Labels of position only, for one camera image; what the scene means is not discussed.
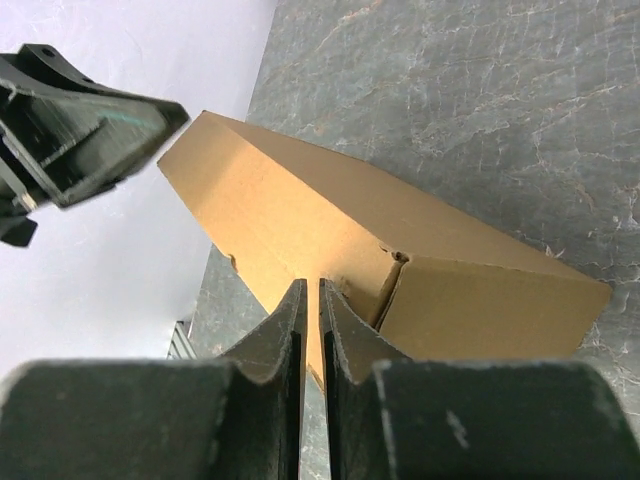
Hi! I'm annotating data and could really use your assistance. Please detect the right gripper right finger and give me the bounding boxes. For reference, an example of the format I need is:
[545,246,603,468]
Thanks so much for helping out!
[319,280,639,479]

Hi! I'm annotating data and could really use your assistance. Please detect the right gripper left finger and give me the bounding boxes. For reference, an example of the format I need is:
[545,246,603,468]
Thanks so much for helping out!
[1,279,306,479]

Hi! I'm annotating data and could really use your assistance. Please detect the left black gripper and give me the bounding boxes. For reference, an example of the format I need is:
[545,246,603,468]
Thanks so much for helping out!
[1,44,189,248]

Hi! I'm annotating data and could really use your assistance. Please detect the brown cardboard box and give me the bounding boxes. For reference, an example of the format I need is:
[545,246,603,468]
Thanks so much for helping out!
[158,112,612,384]

